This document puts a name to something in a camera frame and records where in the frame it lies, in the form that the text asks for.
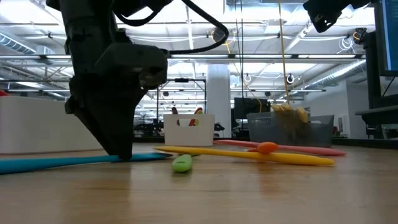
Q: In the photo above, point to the long ceiling light strip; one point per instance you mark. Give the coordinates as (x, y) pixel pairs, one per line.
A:
(280, 56)

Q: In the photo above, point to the black background screen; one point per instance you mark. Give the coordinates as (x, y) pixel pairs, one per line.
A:
(248, 107)

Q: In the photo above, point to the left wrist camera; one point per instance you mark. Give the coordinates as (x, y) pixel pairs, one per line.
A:
(133, 62)

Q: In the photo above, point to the black background stand frame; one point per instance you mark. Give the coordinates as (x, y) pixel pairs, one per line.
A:
(182, 79)

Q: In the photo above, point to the computer monitor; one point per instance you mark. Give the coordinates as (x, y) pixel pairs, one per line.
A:
(391, 37)

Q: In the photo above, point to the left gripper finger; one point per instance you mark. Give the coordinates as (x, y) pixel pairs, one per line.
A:
(109, 118)

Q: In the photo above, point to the large white plastic bin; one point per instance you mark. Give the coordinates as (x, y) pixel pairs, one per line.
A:
(31, 124)

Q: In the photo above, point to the orange silicone spatula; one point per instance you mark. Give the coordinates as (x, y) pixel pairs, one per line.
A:
(267, 147)

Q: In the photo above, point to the white building column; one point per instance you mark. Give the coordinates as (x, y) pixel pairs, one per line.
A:
(219, 99)

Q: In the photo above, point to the yellow silicone spatula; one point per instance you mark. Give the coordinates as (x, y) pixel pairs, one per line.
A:
(280, 157)

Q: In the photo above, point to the grey translucent plastic bin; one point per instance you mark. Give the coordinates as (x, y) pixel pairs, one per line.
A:
(261, 130)

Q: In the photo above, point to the blue silicone spatula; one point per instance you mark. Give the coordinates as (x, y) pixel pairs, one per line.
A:
(46, 163)

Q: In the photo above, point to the green silicone spatula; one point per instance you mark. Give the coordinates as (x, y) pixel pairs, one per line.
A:
(182, 163)

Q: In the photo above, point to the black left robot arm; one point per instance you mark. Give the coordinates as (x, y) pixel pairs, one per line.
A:
(87, 9)

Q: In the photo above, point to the grey desk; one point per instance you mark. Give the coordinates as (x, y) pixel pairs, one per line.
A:
(379, 115)

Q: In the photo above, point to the pink silicone spatula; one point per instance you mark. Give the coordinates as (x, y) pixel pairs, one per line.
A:
(311, 151)

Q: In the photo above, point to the small white plastic bin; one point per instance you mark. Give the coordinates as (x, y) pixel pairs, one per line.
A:
(202, 133)

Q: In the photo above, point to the silver ceiling duct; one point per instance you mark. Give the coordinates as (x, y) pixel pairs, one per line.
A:
(15, 43)
(339, 73)

